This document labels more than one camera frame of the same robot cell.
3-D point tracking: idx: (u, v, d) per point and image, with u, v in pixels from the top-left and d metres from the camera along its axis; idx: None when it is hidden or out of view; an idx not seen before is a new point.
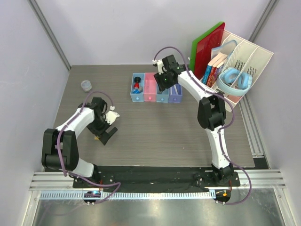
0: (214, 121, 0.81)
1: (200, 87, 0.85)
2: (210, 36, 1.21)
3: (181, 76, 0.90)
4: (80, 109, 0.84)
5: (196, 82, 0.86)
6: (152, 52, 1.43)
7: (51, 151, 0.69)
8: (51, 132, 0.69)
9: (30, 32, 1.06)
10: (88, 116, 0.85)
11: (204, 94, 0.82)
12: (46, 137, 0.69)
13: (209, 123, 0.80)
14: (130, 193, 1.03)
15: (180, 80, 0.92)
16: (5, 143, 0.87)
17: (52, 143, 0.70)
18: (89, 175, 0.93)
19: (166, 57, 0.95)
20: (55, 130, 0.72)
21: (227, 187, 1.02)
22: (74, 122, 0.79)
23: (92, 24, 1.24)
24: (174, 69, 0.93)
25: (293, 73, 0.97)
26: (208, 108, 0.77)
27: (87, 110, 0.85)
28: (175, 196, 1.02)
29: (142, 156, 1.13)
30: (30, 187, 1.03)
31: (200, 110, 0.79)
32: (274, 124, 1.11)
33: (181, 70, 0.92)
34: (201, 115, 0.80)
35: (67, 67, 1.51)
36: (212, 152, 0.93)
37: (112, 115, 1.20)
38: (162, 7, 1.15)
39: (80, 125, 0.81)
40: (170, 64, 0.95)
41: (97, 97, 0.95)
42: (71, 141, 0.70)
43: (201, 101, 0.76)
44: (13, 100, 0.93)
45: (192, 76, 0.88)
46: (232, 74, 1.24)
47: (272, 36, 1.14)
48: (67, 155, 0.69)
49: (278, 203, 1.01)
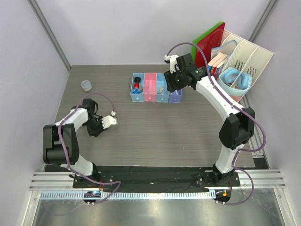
0: (240, 141, 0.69)
1: (226, 100, 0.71)
2: (210, 36, 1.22)
3: (202, 83, 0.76)
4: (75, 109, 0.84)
5: (220, 92, 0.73)
6: (151, 53, 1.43)
7: (51, 146, 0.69)
8: (50, 127, 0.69)
9: (30, 32, 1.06)
10: (83, 114, 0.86)
11: (232, 111, 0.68)
12: (45, 133, 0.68)
13: (233, 143, 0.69)
14: (130, 193, 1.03)
15: (199, 87, 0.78)
16: (5, 143, 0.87)
17: (51, 138, 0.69)
18: (89, 173, 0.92)
19: (182, 56, 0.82)
20: (53, 125, 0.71)
21: (227, 187, 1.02)
22: (71, 117, 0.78)
23: (93, 24, 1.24)
24: (192, 74, 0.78)
25: (293, 73, 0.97)
26: (235, 126, 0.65)
27: (81, 109, 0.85)
28: (175, 196, 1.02)
29: (142, 156, 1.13)
30: (30, 187, 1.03)
31: (225, 127, 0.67)
32: (274, 124, 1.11)
33: (200, 75, 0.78)
34: (224, 132, 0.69)
35: (67, 67, 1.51)
36: (220, 157, 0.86)
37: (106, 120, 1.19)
38: (162, 7, 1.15)
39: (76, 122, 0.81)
40: (187, 65, 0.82)
41: (86, 99, 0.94)
42: (73, 133, 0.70)
43: (229, 119, 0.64)
44: (13, 100, 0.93)
45: (215, 84, 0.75)
46: (232, 74, 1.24)
47: (273, 36, 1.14)
48: (70, 146, 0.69)
49: (278, 203, 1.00)
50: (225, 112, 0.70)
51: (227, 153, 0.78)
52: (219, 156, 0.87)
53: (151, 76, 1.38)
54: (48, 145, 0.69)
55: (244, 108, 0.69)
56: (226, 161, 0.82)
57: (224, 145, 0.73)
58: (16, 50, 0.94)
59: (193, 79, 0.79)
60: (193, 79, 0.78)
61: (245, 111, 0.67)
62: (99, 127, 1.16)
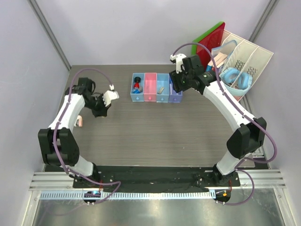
0: (249, 151, 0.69)
1: (237, 109, 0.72)
2: (210, 36, 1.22)
3: (211, 89, 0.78)
4: (67, 99, 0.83)
5: (231, 100, 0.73)
6: (151, 53, 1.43)
7: (50, 150, 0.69)
8: (45, 134, 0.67)
9: (30, 31, 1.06)
10: (79, 102, 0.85)
11: (242, 121, 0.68)
12: (41, 140, 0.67)
13: (242, 154, 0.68)
14: (130, 193, 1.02)
15: (207, 92, 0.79)
16: (5, 144, 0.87)
17: (49, 143, 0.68)
18: (89, 173, 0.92)
19: (189, 58, 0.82)
20: (48, 130, 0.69)
21: (227, 187, 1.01)
22: (65, 116, 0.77)
23: (92, 24, 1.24)
24: (200, 79, 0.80)
25: (293, 73, 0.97)
26: (246, 138, 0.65)
27: (75, 96, 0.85)
28: (175, 196, 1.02)
29: (141, 156, 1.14)
30: (30, 187, 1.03)
31: (234, 137, 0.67)
32: (274, 124, 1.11)
33: (209, 80, 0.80)
34: (233, 142, 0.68)
35: (67, 67, 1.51)
36: (223, 160, 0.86)
37: (107, 97, 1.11)
38: (162, 7, 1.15)
39: (73, 115, 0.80)
40: (195, 68, 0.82)
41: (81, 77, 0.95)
42: (68, 139, 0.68)
43: (240, 130, 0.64)
44: (13, 100, 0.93)
45: (224, 91, 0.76)
46: (232, 74, 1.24)
47: (273, 36, 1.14)
48: (66, 152, 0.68)
49: (278, 203, 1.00)
50: (234, 121, 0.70)
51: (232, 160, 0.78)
52: (223, 158, 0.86)
53: (151, 76, 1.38)
54: (46, 149, 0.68)
55: (255, 118, 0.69)
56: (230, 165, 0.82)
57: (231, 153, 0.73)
58: (16, 50, 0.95)
59: (201, 84, 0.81)
60: (201, 84, 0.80)
61: (256, 122, 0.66)
62: (101, 107, 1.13)
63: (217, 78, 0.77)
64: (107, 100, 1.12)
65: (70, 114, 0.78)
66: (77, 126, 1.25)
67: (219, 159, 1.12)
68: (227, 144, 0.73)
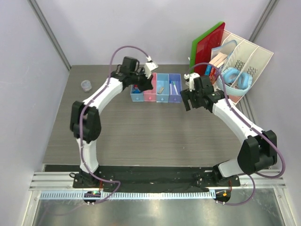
0: (260, 167, 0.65)
1: (244, 122, 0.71)
2: (210, 36, 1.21)
3: (219, 106, 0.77)
4: (106, 82, 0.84)
5: (238, 115, 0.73)
6: (151, 53, 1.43)
7: (76, 121, 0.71)
8: (77, 105, 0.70)
9: (30, 32, 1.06)
10: (116, 88, 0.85)
11: (250, 133, 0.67)
12: (72, 109, 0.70)
13: (253, 168, 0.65)
14: (130, 193, 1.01)
15: (215, 110, 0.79)
16: (5, 144, 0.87)
17: (77, 113, 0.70)
18: (93, 171, 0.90)
19: (199, 78, 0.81)
20: (82, 103, 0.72)
21: (227, 187, 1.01)
22: (100, 96, 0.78)
23: (92, 24, 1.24)
24: (209, 97, 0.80)
25: (293, 73, 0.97)
26: (254, 150, 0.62)
27: (113, 81, 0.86)
28: (175, 196, 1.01)
29: (141, 156, 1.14)
30: (30, 187, 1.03)
31: (242, 149, 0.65)
32: (274, 124, 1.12)
33: (217, 99, 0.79)
34: (243, 154, 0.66)
35: (67, 67, 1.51)
36: (227, 165, 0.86)
37: (147, 68, 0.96)
38: (162, 7, 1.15)
39: (107, 99, 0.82)
40: (204, 88, 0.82)
41: (126, 58, 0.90)
42: (96, 117, 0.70)
43: (247, 141, 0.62)
44: (13, 100, 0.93)
45: (232, 106, 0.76)
46: (232, 74, 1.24)
47: (273, 36, 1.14)
48: (90, 128, 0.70)
49: (278, 203, 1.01)
50: (242, 133, 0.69)
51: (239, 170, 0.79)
52: (227, 162, 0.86)
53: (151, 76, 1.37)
54: (74, 118, 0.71)
55: (264, 131, 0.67)
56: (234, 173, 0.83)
57: (242, 170, 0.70)
58: (16, 50, 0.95)
59: (210, 102, 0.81)
60: (209, 102, 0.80)
61: (265, 135, 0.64)
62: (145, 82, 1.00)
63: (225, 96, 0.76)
64: (147, 72, 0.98)
65: (104, 97, 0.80)
66: None
67: (219, 159, 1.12)
68: (238, 158, 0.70)
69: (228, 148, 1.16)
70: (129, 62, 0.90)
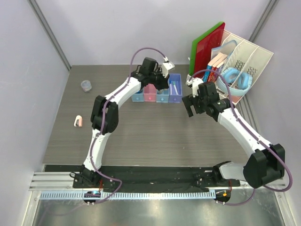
0: (267, 181, 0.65)
1: (252, 135, 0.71)
2: (210, 36, 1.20)
3: (225, 115, 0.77)
4: (127, 80, 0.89)
5: (245, 126, 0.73)
6: (152, 53, 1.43)
7: (97, 113, 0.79)
8: (100, 99, 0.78)
9: (30, 32, 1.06)
10: (135, 87, 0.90)
11: (257, 146, 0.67)
12: (95, 102, 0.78)
13: (259, 183, 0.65)
14: (130, 193, 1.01)
15: (221, 119, 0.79)
16: (5, 144, 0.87)
17: (99, 107, 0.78)
18: (97, 167, 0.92)
19: (205, 85, 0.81)
20: (104, 98, 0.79)
21: (227, 187, 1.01)
22: (121, 92, 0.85)
23: (92, 24, 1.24)
24: (214, 106, 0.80)
25: (293, 73, 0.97)
26: (261, 165, 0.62)
27: (133, 80, 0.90)
28: (175, 196, 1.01)
29: (141, 156, 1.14)
30: (30, 187, 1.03)
31: (249, 164, 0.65)
32: (273, 124, 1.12)
33: (223, 107, 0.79)
34: (250, 169, 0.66)
35: (67, 67, 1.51)
36: (230, 167, 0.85)
37: (165, 67, 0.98)
38: (162, 7, 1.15)
39: (127, 95, 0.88)
40: (210, 95, 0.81)
41: (146, 59, 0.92)
42: (115, 110, 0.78)
43: (255, 156, 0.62)
44: (13, 100, 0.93)
45: (238, 117, 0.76)
46: (232, 74, 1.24)
47: (273, 36, 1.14)
48: (109, 121, 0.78)
49: (278, 203, 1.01)
50: (249, 146, 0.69)
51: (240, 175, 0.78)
52: (230, 165, 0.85)
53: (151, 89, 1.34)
54: (95, 110, 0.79)
55: (271, 144, 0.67)
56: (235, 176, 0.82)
57: (248, 182, 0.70)
58: (16, 50, 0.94)
59: (215, 111, 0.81)
60: (215, 110, 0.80)
61: (273, 149, 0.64)
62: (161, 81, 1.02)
63: (232, 106, 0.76)
64: (164, 72, 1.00)
65: (124, 94, 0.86)
66: (78, 126, 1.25)
67: (219, 159, 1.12)
68: (244, 172, 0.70)
69: (228, 148, 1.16)
70: (148, 62, 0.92)
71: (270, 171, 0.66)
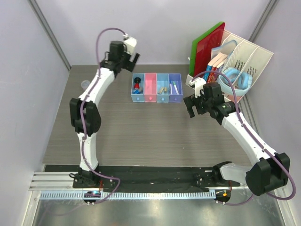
0: (269, 189, 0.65)
1: (257, 142, 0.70)
2: (210, 36, 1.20)
3: (229, 119, 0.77)
4: (98, 72, 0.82)
5: (250, 133, 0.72)
6: (143, 44, 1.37)
7: (76, 117, 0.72)
8: (75, 102, 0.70)
9: (30, 32, 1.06)
10: (109, 77, 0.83)
11: (262, 155, 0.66)
12: (71, 107, 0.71)
13: (262, 191, 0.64)
14: (130, 193, 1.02)
15: (225, 123, 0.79)
16: (4, 142, 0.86)
17: (76, 110, 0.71)
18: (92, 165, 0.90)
19: (209, 86, 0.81)
20: (78, 100, 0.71)
21: (227, 187, 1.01)
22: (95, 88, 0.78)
23: (92, 24, 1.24)
24: (218, 108, 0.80)
25: (293, 73, 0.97)
26: (265, 173, 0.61)
27: (104, 69, 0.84)
28: (175, 196, 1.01)
29: (141, 156, 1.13)
30: (30, 187, 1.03)
31: (253, 172, 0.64)
32: (274, 123, 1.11)
33: (227, 110, 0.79)
34: (252, 176, 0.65)
35: (67, 67, 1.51)
36: (230, 168, 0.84)
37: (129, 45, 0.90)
38: (162, 6, 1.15)
39: (103, 90, 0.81)
40: (215, 97, 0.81)
41: (112, 44, 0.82)
42: (94, 110, 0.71)
43: (259, 165, 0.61)
44: (13, 99, 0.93)
45: (243, 122, 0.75)
46: (232, 74, 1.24)
47: (273, 36, 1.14)
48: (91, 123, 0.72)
49: (278, 203, 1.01)
50: (254, 155, 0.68)
51: (241, 178, 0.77)
52: (231, 167, 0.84)
53: (151, 76, 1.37)
54: (74, 115, 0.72)
55: (276, 153, 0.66)
56: (236, 177, 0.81)
57: (250, 189, 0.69)
58: (16, 49, 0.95)
59: (220, 114, 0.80)
60: (219, 114, 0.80)
61: (277, 159, 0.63)
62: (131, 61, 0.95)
63: (237, 109, 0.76)
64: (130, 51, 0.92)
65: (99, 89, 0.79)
66: None
67: (219, 159, 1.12)
68: (246, 179, 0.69)
69: (228, 148, 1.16)
70: (115, 49, 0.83)
71: (273, 179, 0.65)
